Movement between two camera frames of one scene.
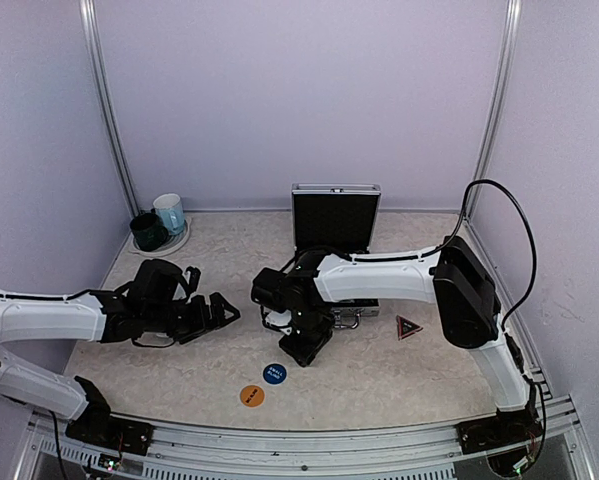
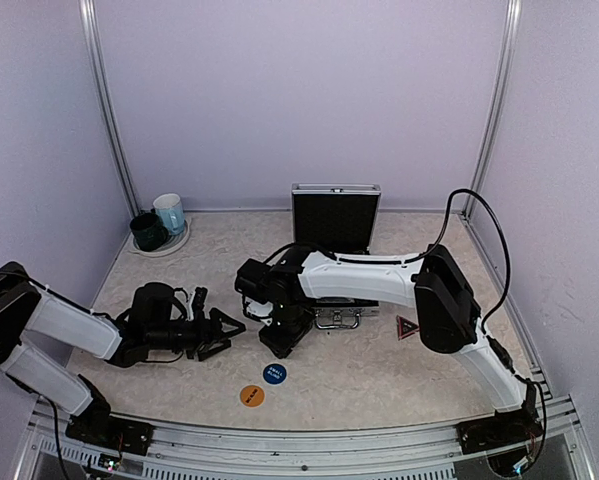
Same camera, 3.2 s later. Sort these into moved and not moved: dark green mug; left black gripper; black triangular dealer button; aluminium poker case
Moved: left black gripper
Not moved: black triangular dealer button; dark green mug; aluminium poker case
